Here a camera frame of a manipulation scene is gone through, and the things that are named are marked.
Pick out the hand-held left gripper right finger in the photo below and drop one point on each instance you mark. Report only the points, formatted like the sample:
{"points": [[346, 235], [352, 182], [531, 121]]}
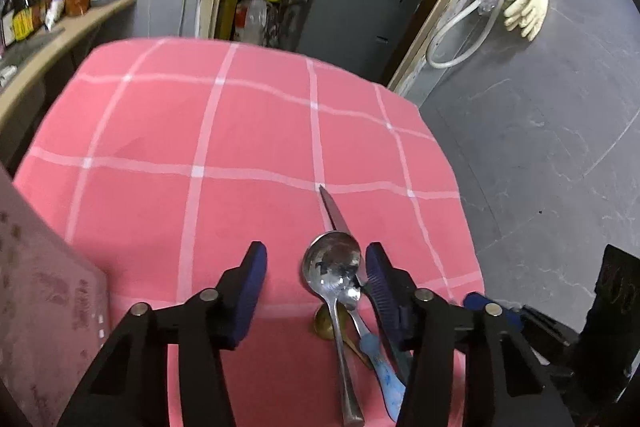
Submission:
{"points": [[382, 292]]}

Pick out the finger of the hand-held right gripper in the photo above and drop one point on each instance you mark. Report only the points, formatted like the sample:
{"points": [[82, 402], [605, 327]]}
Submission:
{"points": [[537, 324]]}

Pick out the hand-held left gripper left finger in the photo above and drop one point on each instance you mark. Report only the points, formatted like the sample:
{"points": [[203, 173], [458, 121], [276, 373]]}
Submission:
{"points": [[247, 297]]}

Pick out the large steel spoon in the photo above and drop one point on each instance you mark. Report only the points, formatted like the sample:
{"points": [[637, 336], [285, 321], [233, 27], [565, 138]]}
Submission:
{"points": [[330, 262]]}

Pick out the brass spoon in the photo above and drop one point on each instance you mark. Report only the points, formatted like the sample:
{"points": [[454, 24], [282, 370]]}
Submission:
{"points": [[322, 324]]}

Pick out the pink checked tablecloth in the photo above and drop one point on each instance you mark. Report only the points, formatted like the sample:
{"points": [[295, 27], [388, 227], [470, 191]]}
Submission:
{"points": [[150, 132]]}

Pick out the dark grey cabinet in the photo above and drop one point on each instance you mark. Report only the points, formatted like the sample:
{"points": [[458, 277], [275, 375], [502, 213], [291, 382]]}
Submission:
{"points": [[350, 22]]}

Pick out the clear plastic jug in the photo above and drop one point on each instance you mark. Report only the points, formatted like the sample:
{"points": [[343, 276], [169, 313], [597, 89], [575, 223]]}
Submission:
{"points": [[256, 19]]}

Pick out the beige kitchen counter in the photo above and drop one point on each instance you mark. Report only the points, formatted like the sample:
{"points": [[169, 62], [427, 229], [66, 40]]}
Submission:
{"points": [[60, 44]]}

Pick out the cream rubber gloves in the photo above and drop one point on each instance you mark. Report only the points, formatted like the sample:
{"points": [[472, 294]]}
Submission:
{"points": [[527, 4]]}

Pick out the white blue packet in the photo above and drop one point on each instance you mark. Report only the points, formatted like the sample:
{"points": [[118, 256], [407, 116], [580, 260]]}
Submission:
{"points": [[55, 7]]}

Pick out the brown sauce bottle yellow label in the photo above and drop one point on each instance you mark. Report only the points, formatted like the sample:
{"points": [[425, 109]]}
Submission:
{"points": [[22, 17]]}

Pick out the wooden door frame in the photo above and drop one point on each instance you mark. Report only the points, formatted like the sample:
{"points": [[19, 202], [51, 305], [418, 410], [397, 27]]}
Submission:
{"points": [[440, 2]]}

